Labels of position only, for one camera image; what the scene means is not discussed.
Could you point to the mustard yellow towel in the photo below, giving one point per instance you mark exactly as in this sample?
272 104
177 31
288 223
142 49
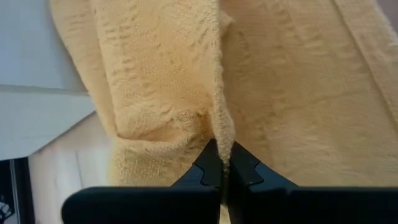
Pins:
280 93

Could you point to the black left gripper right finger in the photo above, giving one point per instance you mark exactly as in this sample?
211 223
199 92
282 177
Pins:
280 205

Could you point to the black aluminium table frame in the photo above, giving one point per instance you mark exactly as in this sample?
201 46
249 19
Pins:
21 186

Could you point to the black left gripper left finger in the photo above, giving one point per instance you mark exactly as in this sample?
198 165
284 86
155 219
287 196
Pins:
140 205

